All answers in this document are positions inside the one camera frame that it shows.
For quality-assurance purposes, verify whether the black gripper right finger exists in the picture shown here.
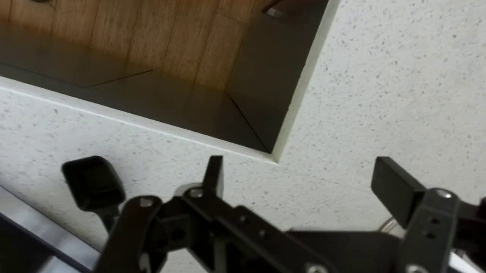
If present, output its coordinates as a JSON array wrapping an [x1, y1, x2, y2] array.
[[370, 155, 486, 273]]

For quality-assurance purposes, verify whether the black power plug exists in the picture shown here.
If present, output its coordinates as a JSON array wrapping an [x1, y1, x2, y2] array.
[[59, 155, 127, 235]]

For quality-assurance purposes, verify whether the dark base cabinet with drawers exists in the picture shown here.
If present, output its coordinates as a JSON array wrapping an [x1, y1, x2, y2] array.
[[0, 21, 267, 152]]

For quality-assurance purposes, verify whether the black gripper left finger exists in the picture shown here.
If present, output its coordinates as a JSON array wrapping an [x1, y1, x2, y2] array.
[[94, 155, 337, 273]]

